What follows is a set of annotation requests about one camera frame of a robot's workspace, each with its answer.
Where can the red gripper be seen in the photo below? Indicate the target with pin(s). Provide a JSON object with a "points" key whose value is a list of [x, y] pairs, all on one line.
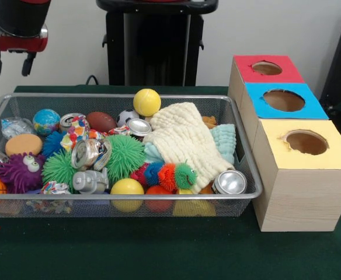
{"points": [[16, 44]]}

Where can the brown toy football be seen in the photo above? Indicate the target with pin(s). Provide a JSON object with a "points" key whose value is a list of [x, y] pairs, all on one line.
{"points": [[101, 121]]}

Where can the purple spiky ball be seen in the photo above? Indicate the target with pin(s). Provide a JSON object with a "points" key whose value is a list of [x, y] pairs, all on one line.
{"points": [[17, 173]]}

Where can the green spiky ball with eyes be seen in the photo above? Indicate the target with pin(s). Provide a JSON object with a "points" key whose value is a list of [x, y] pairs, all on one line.
{"points": [[125, 156]]}

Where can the cream knitted cloth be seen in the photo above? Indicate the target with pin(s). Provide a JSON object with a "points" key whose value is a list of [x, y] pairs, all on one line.
{"points": [[185, 140]]}

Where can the bag of coloured spiky balls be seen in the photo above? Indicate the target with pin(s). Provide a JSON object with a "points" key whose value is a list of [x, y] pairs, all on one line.
{"points": [[166, 174]]}

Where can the mint green cloth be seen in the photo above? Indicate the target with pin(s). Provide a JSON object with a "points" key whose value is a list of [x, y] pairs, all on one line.
{"points": [[224, 143]]}

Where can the clear mesh bin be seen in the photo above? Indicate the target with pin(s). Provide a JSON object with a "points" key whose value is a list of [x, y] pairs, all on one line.
{"points": [[247, 182]]}

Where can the wooden box with three holes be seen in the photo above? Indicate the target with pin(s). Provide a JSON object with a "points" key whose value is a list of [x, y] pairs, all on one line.
{"points": [[305, 186]]}

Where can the small globe ball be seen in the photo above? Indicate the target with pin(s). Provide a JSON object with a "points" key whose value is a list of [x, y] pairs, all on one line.
{"points": [[46, 121]]}

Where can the wooden toy burger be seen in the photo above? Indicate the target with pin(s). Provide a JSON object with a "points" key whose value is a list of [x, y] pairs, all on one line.
{"points": [[23, 144]]}

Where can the plain green spiky ball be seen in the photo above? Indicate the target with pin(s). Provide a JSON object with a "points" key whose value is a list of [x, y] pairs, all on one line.
{"points": [[58, 169]]}

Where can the crushed printed can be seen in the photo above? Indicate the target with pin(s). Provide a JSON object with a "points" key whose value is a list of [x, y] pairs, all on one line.
{"points": [[90, 153]]}

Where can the yellow ball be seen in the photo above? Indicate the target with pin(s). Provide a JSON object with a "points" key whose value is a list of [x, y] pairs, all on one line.
{"points": [[126, 188], [146, 102]]}

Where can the red silver soda can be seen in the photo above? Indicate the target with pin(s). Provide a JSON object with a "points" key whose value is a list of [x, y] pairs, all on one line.
{"points": [[230, 182]]}

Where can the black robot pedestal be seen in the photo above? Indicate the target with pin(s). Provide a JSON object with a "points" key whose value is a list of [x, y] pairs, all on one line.
{"points": [[156, 44]]}

